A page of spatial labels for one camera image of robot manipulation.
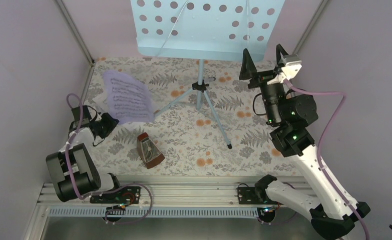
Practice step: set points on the lavender sheet music page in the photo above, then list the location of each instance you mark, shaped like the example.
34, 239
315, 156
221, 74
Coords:
128, 99

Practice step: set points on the white sheet music page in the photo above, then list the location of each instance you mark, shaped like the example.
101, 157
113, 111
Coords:
101, 100

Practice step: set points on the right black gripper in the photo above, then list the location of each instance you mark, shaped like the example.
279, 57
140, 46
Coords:
263, 76

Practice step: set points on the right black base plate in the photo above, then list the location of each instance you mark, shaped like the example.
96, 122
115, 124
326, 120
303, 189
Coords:
247, 196

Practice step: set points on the perforated cable tray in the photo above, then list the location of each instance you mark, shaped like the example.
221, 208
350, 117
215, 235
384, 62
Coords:
162, 212

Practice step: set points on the clear plastic metronome cover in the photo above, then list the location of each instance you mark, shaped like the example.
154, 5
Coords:
149, 150

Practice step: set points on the light blue music stand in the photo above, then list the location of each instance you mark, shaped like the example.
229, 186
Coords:
204, 30

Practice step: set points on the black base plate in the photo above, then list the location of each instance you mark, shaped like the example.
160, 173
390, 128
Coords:
247, 196
127, 195

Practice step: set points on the brown wooden metronome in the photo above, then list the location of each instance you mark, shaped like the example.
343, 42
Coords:
153, 163

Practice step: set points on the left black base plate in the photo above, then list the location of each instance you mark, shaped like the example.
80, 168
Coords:
127, 195

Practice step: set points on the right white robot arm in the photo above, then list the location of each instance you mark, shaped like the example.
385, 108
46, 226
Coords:
333, 211

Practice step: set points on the floral patterned table mat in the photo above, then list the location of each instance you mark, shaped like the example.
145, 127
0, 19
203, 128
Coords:
229, 138

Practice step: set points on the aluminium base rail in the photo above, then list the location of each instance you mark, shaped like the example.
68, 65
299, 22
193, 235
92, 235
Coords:
184, 191

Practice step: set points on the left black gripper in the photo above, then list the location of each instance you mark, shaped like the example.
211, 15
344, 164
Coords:
106, 123

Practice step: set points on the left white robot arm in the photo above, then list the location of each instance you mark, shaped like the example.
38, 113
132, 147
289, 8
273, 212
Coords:
80, 154

